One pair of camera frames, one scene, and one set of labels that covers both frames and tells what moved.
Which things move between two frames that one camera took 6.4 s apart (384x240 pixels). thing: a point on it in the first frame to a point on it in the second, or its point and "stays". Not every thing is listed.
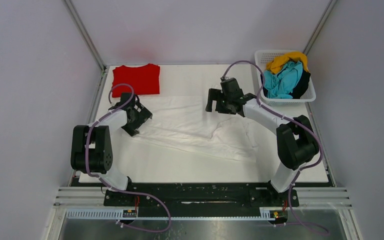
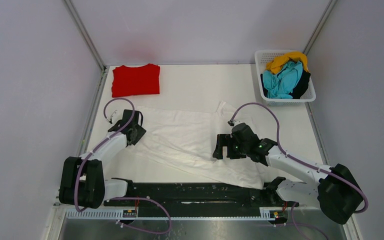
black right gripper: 214,94 to 224,140
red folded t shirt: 145,79 stays
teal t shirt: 281,85 stays
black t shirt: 302,85 stays
